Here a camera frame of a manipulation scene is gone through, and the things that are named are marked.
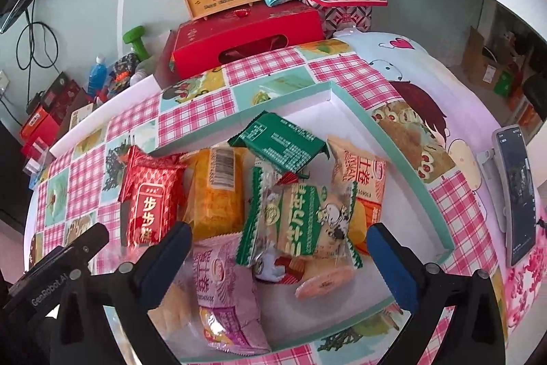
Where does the colourful toy packet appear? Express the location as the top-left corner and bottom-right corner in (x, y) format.
(107, 53), (142, 96)

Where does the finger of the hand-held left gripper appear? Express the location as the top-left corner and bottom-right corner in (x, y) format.
(28, 222), (111, 278)

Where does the orange carton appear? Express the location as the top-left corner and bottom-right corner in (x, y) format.
(19, 106), (50, 139)

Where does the white printed carton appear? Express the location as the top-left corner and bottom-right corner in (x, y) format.
(68, 104), (95, 130)

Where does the black power cable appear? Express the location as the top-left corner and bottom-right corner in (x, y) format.
(0, 10), (61, 126)

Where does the clear packet of bread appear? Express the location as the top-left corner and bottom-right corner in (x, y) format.
(147, 284), (195, 342)

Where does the white foam tray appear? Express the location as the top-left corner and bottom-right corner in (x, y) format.
(145, 82), (456, 353)

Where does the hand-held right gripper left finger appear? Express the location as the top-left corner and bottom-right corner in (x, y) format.
(53, 221), (194, 365)

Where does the white phone stand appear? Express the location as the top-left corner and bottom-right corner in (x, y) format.
(476, 149), (509, 237)

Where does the maroon box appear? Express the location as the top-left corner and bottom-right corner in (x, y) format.
(51, 80), (88, 122)

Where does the blue plastic bottle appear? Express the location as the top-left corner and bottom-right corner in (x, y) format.
(88, 55), (108, 101)

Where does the orange and white toast packet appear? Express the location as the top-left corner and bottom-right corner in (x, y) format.
(327, 135), (387, 257)

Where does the round orange biscuit packet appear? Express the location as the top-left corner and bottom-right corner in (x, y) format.
(295, 266), (355, 299)

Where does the black smartphone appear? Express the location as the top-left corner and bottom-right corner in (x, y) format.
(496, 125), (537, 268)

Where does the white cartoon printed sheet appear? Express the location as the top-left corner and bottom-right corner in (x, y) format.
(333, 29), (547, 349)

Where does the dark brown box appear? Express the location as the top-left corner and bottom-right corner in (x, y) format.
(43, 72), (71, 109)

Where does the red gift bag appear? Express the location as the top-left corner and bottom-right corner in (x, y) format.
(19, 115), (61, 154)

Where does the purple toast snack packet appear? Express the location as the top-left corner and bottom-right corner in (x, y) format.
(191, 234), (273, 356)

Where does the green dumbbell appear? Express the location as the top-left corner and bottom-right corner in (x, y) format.
(122, 25), (151, 60)

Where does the dark green snack packet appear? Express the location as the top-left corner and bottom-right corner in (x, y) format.
(228, 110), (330, 178)

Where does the clear plastic box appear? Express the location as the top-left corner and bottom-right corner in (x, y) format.
(21, 138), (51, 173)

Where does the pink plaid printed tablecloth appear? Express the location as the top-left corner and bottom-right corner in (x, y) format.
(28, 40), (509, 365)

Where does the stack of stored cartons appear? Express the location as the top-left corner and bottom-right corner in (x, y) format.
(464, 25), (547, 122)

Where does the golden yellow snack packet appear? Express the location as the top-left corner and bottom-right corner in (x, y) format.
(182, 145), (253, 242)

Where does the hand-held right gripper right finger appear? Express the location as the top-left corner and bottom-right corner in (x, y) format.
(366, 222), (507, 365)

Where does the green white cartoon snack packet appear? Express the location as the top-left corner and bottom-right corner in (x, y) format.
(236, 166), (364, 272)

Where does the black power adapter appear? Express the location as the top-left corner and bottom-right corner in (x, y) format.
(26, 91), (45, 113)

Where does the red gold-print snack packet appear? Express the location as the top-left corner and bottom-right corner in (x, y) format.
(117, 145), (189, 248)

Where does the black cabinet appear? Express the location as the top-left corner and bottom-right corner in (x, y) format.
(0, 121), (30, 237)

